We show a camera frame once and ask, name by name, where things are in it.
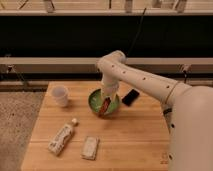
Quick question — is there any black hanging cable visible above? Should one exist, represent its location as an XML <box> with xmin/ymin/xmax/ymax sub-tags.
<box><xmin>125</xmin><ymin>7</ymin><xmax>148</xmax><ymax>58</ymax></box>

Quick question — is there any white squeeze bottle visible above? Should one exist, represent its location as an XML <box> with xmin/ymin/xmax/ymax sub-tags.
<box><xmin>48</xmin><ymin>118</ymin><xmax>78</xmax><ymax>156</ymax></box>

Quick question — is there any white ceramic cup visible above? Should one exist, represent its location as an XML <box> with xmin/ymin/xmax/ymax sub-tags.
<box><xmin>51</xmin><ymin>86</ymin><xmax>68</xmax><ymax>107</ymax></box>

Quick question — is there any green bowl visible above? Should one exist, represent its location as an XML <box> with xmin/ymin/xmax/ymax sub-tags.
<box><xmin>88</xmin><ymin>89</ymin><xmax>120</xmax><ymax>118</ymax></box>

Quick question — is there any red chili pepper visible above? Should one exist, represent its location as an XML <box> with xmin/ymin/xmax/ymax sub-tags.
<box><xmin>98</xmin><ymin>97</ymin><xmax>111</xmax><ymax>117</ymax></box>

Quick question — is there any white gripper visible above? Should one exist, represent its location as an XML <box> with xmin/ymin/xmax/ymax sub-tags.
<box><xmin>101</xmin><ymin>77</ymin><xmax>119</xmax><ymax>100</ymax></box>

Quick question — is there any metal rail beam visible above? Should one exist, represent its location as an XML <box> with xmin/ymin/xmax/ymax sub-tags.
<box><xmin>0</xmin><ymin>57</ymin><xmax>213</xmax><ymax>74</ymax></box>

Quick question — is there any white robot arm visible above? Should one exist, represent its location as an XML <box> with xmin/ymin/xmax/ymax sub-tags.
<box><xmin>97</xmin><ymin>50</ymin><xmax>213</xmax><ymax>171</ymax></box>

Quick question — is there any wooden cutting board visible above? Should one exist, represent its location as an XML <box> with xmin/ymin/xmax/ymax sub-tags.
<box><xmin>21</xmin><ymin>81</ymin><xmax>169</xmax><ymax>171</ymax></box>

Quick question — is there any black phone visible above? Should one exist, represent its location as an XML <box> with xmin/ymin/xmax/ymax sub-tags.
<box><xmin>122</xmin><ymin>89</ymin><xmax>140</xmax><ymax>106</ymax></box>

